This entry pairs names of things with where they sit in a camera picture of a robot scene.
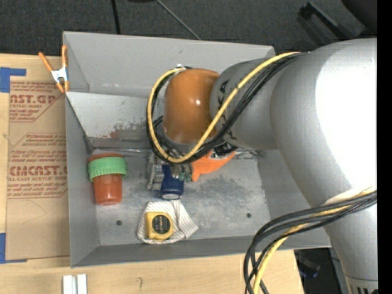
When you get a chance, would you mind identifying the dark blue cylinder can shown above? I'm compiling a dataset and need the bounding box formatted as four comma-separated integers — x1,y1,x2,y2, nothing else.
159,164,186,201

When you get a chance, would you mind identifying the orange jar with green lid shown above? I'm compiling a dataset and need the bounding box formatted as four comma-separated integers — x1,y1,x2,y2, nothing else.
88,153,128,206

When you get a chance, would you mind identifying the white striped cloth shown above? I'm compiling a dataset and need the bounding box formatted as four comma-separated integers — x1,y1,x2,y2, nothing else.
136,200,199,245

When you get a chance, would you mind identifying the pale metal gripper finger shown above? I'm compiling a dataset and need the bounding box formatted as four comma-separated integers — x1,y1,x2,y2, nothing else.
147,163,163,192

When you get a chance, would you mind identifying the grey metal bin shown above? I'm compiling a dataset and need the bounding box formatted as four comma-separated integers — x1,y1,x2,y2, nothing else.
62,31,333,268

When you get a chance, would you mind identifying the yellow tape measure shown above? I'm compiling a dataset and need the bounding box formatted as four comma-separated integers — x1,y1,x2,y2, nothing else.
144,211,175,241

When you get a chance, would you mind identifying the orange toy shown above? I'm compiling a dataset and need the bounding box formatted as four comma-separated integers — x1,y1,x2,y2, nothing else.
190,149,237,183

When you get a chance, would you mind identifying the brown cardboard board red print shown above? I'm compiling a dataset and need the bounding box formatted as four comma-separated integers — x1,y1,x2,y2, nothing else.
0,53,71,263

